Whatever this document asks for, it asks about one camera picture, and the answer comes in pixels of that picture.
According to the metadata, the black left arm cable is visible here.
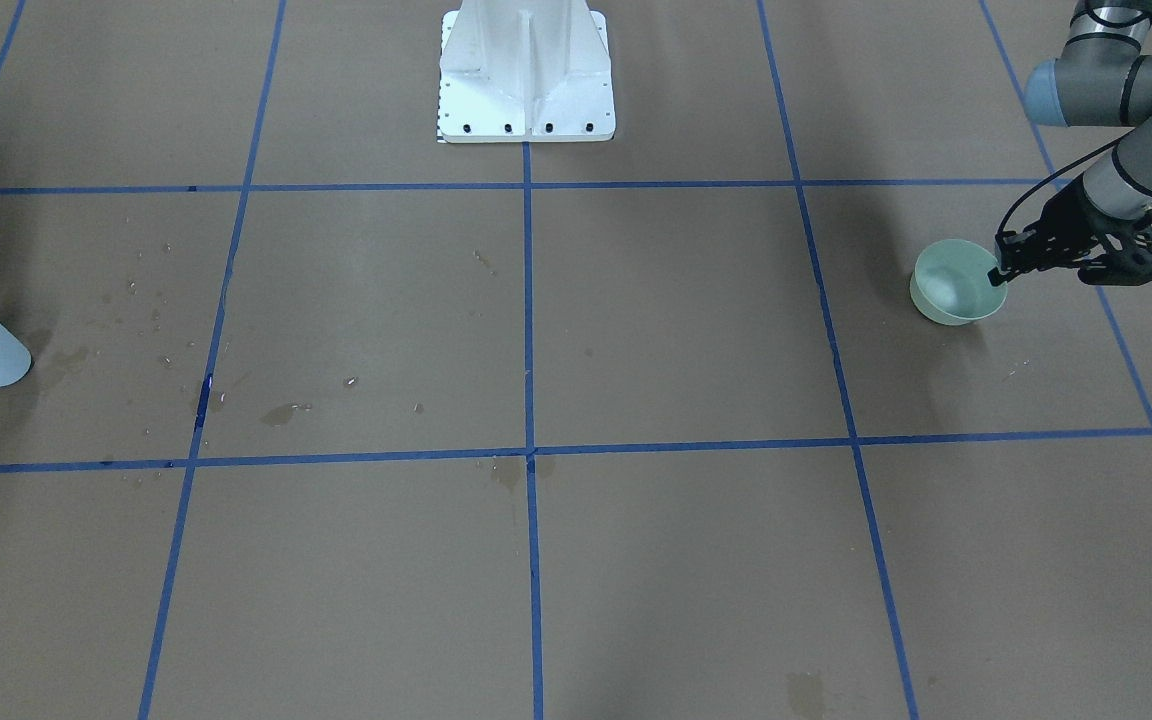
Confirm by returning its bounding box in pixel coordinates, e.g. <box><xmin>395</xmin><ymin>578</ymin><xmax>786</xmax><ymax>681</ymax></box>
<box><xmin>996</xmin><ymin>0</ymin><xmax>1152</xmax><ymax>241</ymax></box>

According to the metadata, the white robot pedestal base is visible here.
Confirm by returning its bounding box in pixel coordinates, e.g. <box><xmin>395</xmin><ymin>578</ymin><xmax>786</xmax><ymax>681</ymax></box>
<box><xmin>435</xmin><ymin>1</ymin><xmax>617</xmax><ymax>143</ymax></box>

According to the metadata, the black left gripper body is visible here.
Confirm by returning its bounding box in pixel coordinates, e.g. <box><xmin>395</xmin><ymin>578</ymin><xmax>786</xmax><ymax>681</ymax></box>
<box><xmin>1034</xmin><ymin>184</ymin><xmax>1101</xmax><ymax>263</ymax></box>

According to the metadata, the pale green ceramic bowl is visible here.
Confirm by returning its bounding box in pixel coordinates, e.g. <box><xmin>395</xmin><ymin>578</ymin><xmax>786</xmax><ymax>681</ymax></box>
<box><xmin>909</xmin><ymin>238</ymin><xmax>1009</xmax><ymax>325</ymax></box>

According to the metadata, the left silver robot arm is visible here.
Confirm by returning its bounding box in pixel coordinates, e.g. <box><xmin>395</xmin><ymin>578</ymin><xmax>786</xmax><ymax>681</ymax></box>
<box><xmin>988</xmin><ymin>1</ymin><xmax>1152</xmax><ymax>287</ymax></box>

